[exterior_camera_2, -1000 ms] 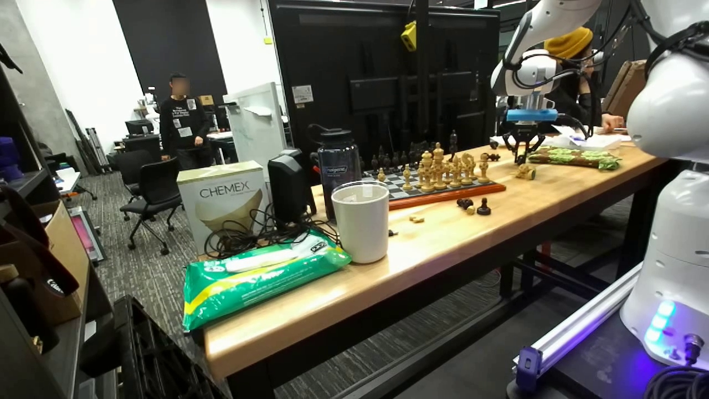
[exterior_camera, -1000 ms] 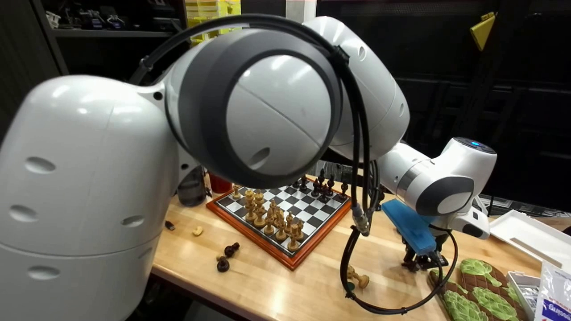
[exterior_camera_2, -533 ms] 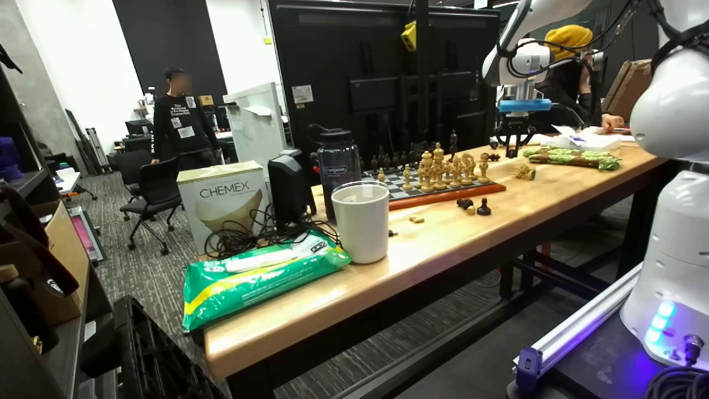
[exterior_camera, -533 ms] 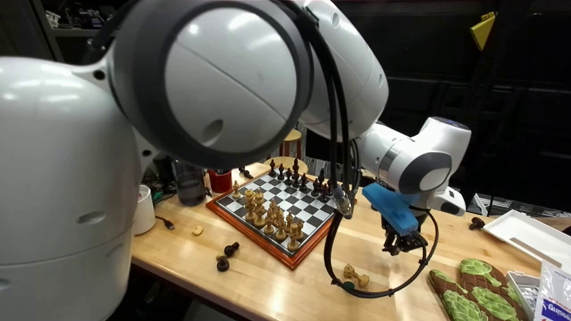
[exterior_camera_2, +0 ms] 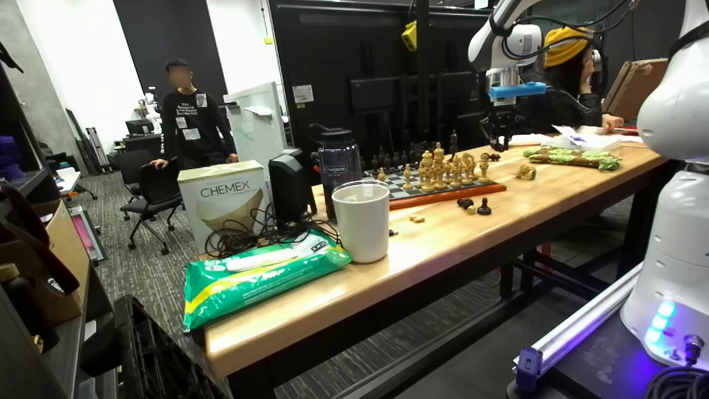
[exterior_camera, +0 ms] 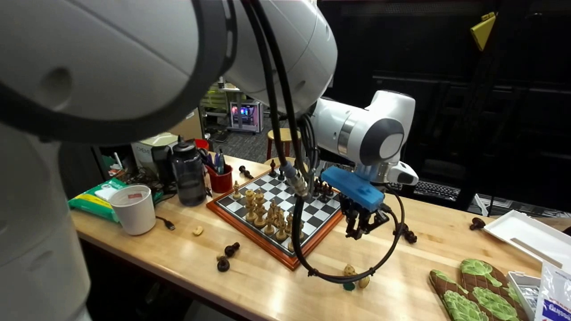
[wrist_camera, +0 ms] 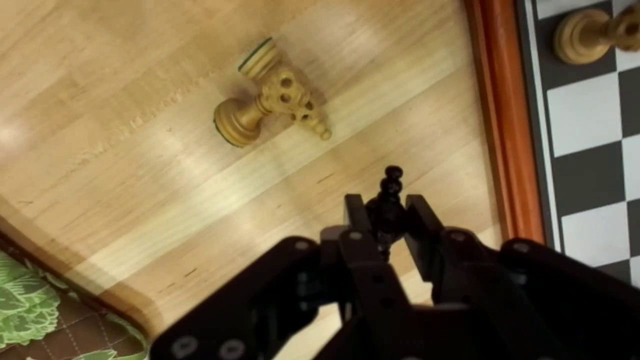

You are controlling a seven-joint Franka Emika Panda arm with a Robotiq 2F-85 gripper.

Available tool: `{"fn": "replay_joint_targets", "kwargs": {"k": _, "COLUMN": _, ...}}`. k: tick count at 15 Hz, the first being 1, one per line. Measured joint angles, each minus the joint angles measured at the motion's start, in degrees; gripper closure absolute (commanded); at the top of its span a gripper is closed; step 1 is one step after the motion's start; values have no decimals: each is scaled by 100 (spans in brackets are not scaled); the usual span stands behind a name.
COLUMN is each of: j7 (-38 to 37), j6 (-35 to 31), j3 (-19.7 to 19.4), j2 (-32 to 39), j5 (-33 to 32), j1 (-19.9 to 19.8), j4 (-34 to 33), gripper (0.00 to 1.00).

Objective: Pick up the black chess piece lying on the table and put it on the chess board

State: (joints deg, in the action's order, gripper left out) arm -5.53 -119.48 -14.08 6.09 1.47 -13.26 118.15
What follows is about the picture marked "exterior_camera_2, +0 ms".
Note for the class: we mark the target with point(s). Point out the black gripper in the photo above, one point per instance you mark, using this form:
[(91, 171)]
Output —
[(506, 117)]

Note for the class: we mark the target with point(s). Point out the black chess piece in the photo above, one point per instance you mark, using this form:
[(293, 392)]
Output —
[(492, 157), (484, 209), (465, 201)]

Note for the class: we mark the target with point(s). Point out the light wooden chess piece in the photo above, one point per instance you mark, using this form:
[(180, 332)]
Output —
[(455, 171), (439, 164), (405, 179), (525, 171), (484, 164), (469, 170), (381, 177), (425, 170)]

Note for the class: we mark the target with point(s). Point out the brown wooden board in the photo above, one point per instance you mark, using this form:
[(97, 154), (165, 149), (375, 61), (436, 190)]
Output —
[(635, 85)]

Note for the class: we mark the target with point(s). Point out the white board panel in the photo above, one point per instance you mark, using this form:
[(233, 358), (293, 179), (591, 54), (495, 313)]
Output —
[(256, 123)]

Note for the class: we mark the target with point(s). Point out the person with yellow beanie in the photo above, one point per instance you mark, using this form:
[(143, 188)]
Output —
[(567, 97)]

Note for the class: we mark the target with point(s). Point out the white tray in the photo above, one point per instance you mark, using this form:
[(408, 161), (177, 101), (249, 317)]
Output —
[(589, 136)]

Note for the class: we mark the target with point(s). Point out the small light wooden chip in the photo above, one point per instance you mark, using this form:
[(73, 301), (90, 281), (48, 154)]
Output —
[(418, 219)]

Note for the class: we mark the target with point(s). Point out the yellow hanging tag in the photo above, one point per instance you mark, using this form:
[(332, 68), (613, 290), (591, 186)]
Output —
[(410, 37)]

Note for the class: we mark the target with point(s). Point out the white paper cup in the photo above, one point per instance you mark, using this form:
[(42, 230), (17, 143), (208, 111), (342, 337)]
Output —
[(361, 223)]

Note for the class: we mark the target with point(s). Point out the dark transparent jar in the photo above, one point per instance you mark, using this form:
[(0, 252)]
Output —
[(338, 167)]

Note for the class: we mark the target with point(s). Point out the white paper sign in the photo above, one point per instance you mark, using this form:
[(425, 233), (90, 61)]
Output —
[(302, 94)]

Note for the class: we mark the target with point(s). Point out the black coffee grinder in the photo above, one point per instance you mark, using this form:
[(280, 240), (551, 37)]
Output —
[(288, 190)]

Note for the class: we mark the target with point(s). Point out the green plastic bag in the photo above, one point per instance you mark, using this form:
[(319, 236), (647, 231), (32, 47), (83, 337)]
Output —
[(258, 279)]

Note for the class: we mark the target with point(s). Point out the white Chemex filter box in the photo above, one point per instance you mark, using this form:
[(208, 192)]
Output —
[(223, 201)]

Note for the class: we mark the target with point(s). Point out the person in black shirt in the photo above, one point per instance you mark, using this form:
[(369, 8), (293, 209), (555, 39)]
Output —
[(194, 123)]

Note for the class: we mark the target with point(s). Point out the black office chair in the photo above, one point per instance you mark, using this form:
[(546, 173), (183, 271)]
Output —
[(155, 195)]

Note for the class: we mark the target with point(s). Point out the dark office desk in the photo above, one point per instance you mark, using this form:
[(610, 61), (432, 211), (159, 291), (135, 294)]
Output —
[(135, 144)]

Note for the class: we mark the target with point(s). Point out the black plastic crate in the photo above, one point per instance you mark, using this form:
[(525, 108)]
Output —
[(155, 356)]

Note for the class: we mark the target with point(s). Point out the pink flat object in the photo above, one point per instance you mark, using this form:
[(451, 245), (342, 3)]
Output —
[(87, 233)]

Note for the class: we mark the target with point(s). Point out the brown cardboard box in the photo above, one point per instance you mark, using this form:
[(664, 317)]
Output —
[(66, 258)]

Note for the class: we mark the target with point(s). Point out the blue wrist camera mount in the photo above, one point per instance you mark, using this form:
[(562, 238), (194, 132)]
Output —
[(519, 91)]

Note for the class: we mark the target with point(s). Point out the chess board with red frame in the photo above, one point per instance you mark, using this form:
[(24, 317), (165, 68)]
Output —
[(444, 195)]

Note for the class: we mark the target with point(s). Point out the aluminium rail with blue bracket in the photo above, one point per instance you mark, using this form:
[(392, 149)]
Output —
[(576, 325)]

